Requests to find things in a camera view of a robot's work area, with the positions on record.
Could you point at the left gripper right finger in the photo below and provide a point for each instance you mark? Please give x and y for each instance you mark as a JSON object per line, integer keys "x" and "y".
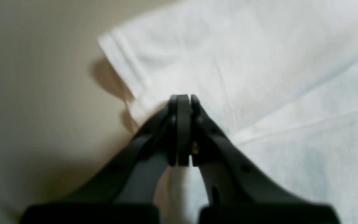
{"x": 238, "y": 191}

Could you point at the white printed T-shirt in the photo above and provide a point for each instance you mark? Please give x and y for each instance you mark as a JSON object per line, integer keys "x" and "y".
{"x": 280, "y": 77}

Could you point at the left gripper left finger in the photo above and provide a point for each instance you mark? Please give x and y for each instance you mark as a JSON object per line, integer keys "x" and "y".
{"x": 122, "y": 192}

